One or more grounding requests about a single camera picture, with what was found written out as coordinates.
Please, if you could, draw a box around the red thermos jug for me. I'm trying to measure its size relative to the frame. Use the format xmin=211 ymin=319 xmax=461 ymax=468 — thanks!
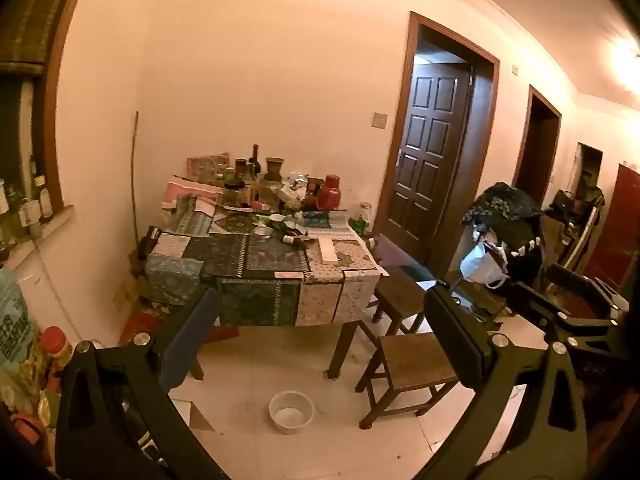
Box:
xmin=315 ymin=175 xmax=344 ymax=212

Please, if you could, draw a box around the large wooden stool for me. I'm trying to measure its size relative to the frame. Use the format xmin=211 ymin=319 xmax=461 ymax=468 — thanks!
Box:
xmin=356 ymin=332 xmax=462 ymax=430

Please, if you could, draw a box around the wooden window frame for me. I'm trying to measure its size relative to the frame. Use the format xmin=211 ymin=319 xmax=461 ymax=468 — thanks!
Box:
xmin=0 ymin=0 xmax=97 ymax=215

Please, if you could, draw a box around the yellow bottle red cap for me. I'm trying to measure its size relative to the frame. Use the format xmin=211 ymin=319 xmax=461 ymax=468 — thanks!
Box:
xmin=40 ymin=326 xmax=74 ymax=392

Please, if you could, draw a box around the black handbag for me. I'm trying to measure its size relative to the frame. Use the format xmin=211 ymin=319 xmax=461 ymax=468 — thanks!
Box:
xmin=550 ymin=190 xmax=577 ymax=214

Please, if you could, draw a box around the small wooden stool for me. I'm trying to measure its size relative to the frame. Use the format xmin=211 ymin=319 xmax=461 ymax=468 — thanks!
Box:
xmin=372 ymin=265 xmax=437 ymax=337

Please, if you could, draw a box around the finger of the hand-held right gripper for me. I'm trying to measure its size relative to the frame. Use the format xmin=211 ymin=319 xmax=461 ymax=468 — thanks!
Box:
xmin=546 ymin=264 xmax=623 ymax=313
xmin=502 ymin=281 xmax=618 ymax=333

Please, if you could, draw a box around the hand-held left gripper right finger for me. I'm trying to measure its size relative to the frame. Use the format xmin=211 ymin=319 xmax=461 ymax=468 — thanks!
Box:
xmin=415 ymin=282 xmax=588 ymax=480

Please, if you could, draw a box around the ceiling lamp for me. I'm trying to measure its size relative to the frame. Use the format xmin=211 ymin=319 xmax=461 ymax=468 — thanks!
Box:
xmin=611 ymin=40 xmax=640 ymax=87

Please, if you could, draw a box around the white plastic basin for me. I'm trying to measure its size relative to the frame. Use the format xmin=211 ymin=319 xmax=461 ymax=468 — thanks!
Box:
xmin=269 ymin=391 xmax=315 ymax=435

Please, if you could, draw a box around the red door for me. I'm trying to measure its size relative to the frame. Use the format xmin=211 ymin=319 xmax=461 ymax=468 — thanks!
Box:
xmin=584 ymin=163 xmax=640 ymax=292

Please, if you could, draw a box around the pink box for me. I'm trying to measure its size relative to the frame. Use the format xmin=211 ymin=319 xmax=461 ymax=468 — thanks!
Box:
xmin=160 ymin=175 xmax=224 ymax=209

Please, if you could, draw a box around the cardboard sheet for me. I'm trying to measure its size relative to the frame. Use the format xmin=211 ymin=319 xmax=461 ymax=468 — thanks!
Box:
xmin=170 ymin=399 xmax=217 ymax=432

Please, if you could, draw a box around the patchwork tablecloth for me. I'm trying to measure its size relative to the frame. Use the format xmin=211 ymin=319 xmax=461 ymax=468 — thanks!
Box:
xmin=144 ymin=199 xmax=391 ymax=328

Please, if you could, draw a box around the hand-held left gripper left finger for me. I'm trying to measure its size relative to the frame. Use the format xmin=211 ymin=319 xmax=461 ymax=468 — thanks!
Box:
xmin=55 ymin=285 xmax=231 ymax=480

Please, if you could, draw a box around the dark wooden door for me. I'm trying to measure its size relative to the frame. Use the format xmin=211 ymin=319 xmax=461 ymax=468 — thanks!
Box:
xmin=382 ymin=62 xmax=476 ymax=263

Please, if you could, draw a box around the white plastic bag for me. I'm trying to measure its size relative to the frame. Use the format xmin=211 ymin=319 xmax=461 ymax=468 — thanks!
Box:
xmin=460 ymin=241 xmax=509 ymax=289

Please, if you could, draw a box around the blue printed bag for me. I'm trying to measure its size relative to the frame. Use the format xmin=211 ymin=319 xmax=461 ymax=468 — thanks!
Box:
xmin=0 ymin=265 xmax=40 ymax=377

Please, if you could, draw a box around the row of windowsill bottles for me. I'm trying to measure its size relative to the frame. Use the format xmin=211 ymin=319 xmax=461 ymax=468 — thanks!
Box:
xmin=0 ymin=155 xmax=56 ymax=257

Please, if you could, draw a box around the pile of dark clothes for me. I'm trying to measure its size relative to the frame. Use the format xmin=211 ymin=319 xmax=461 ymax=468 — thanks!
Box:
xmin=461 ymin=182 xmax=546 ymax=281

